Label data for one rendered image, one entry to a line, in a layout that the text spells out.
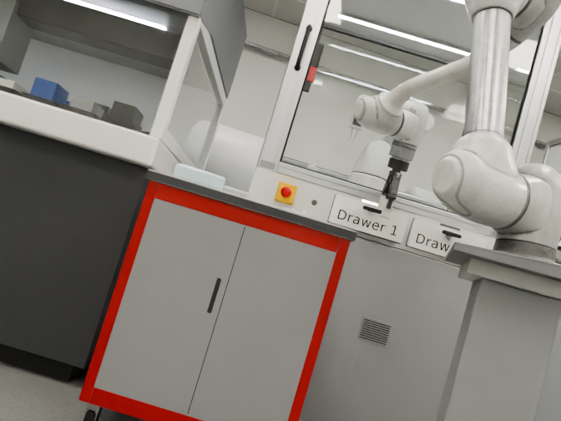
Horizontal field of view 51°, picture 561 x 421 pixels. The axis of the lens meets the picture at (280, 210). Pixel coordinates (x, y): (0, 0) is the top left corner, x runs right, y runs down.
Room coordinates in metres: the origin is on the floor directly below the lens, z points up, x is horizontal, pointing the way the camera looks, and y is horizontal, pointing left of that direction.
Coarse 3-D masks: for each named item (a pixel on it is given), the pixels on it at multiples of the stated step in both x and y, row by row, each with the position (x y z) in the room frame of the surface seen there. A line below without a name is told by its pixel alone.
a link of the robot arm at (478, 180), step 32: (480, 0) 1.55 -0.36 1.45; (512, 0) 1.53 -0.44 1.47; (480, 32) 1.54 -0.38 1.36; (480, 64) 1.52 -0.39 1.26; (480, 96) 1.49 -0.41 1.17; (480, 128) 1.47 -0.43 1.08; (448, 160) 1.42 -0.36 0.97; (480, 160) 1.40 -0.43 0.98; (512, 160) 1.44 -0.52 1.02; (448, 192) 1.42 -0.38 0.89; (480, 192) 1.40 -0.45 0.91; (512, 192) 1.43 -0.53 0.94; (480, 224) 1.52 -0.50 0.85; (512, 224) 1.48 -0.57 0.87
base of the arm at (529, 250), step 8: (496, 240) 1.57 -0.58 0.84; (504, 240) 1.53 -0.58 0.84; (512, 240) 1.52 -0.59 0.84; (496, 248) 1.56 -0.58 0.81; (504, 248) 1.53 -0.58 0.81; (512, 248) 1.51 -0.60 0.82; (520, 248) 1.50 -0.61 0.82; (528, 248) 1.49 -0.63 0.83; (536, 248) 1.49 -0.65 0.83; (544, 248) 1.49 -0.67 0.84; (528, 256) 1.48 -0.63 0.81; (536, 256) 1.48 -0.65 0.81; (544, 256) 1.49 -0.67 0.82; (552, 256) 1.50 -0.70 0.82; (560, 264) 1.52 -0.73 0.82
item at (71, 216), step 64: (192, 0) 2.03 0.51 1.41; (0, 128) 2.10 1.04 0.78; (64, 128) 2.03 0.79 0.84; (0, 192) 2.10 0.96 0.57; (64, 192) 2.10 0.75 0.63; (128, 192) 2.10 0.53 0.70; (0, 256) 2.10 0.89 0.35; (64, 256) 2.10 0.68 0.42; (0, 320) 2.10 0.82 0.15; (64, 320) 2.10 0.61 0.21
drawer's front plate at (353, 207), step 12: (336, 204) 2.24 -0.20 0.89; (348, 204) 2.24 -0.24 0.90; (360, 204) 2.24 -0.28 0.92; (336, 216) 2.24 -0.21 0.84; (348, 216) 2.24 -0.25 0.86; (360, 216) 2.24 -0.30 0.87; (372, 216) 2.24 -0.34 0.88; (396, 216) 2.24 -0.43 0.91; (408, 216) 2.24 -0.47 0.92; (360, 228) 2.24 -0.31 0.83; (384, 228) 2.24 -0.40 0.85; (396, 228) 2.24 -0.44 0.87; (396, 240) 2.24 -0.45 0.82
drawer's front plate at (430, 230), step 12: (420, 228) 2.26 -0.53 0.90; (432, 228) 2.26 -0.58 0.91; (444, 228) 2.26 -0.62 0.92; (408, 240) 2.26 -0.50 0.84; (420, 240) 2.26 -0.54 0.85; (432, 240) 2.26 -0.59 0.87; (444, 240) 2.26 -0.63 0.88; (456, 240) 2.25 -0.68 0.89; (468, 240) 2.25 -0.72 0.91; (480, 240) 2.25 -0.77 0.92; (432, 252) 2.26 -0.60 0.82; (444, 252) 2.26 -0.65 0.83
